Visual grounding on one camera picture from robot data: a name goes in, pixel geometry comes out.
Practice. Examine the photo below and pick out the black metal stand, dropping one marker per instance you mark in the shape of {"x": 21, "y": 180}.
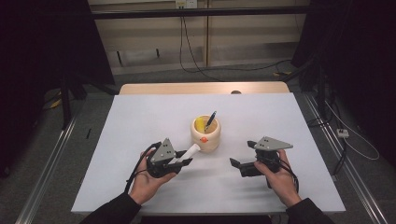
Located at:
{"x": 321, "y": 93}
{"x": 66, "y": 102}

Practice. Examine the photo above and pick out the cream round pen holder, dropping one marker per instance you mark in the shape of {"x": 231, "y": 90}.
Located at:
{"x": 206, "y": 137}

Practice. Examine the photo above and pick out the blue pen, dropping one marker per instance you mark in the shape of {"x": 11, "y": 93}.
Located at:
{"x": 211, "y": 119}

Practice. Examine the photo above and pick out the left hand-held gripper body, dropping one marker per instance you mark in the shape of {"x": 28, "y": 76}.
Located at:
{"x": 163, "y": 152}

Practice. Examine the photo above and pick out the wooden table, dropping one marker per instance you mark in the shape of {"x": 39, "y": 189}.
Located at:
{"x": 186, "y": 88}

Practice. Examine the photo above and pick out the yellow highlighter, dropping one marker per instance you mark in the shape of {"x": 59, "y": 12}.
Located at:
{"x": 200, "y": 123}

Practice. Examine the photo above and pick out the white wall socket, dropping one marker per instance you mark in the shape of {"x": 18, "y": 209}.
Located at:
{"x": 186, "y": 3}

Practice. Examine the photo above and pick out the black curtain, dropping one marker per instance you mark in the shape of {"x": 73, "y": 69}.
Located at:
{"x": 358, "y": 46}
{"x": 40, "y": 62}

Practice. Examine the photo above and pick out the white glue stick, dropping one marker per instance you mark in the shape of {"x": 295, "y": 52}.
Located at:
{"x": 188, "y": 153}

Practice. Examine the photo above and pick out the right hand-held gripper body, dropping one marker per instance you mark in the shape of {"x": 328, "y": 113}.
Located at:
{"x": 267, "y": 143}

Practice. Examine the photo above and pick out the black horizontal bar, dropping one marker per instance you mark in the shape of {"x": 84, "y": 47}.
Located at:
{"x": 199, "y": 12}

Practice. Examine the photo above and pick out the person's right hand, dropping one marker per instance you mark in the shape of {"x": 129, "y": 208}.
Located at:
{"x": 280, "y": 183}

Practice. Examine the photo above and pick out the white power strip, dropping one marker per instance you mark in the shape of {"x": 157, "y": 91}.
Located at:
{"x": 342, "y": 133}

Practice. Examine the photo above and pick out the aluminium floor rail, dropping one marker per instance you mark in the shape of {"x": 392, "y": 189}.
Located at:
{"x": 46, "y": 171}
{"x": 345, "y": 161}

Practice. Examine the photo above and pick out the person's left hand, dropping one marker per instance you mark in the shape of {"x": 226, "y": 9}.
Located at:
{"x": 146, "y": 186}

